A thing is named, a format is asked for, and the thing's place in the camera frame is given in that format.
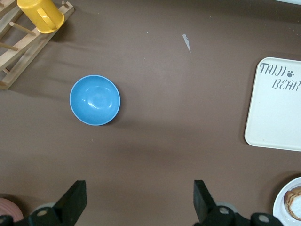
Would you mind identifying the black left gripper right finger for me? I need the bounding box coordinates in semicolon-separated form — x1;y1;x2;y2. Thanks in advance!
193;180;251;226

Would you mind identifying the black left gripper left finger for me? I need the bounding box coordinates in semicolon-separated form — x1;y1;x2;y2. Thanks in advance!
28;180;87;226

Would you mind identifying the wooden peg drying rack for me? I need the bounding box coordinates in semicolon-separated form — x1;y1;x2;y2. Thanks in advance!
0;0;75;90

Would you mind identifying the toasted bread slice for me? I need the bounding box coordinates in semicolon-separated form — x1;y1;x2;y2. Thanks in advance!
284;185;301;221

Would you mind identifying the white sandwich filling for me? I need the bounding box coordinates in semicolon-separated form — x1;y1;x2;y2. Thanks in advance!
289;192;301;218

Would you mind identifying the pink bowl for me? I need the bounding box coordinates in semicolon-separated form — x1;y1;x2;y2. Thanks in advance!
0;197;24;221

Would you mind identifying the yellow plastic cup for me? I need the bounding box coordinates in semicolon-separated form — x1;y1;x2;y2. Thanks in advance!
16;0;65;34

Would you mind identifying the blue bowl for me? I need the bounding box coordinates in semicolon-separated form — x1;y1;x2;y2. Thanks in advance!
69;74;122;126

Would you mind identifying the white round plate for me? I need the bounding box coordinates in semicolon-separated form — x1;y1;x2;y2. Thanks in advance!
272;176;301;226

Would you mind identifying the cream tray with bear print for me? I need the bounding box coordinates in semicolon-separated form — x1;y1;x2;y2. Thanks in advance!
244;56;301;152

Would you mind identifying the small grey paper scrap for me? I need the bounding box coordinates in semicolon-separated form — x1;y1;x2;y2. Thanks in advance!
182;33;191;53

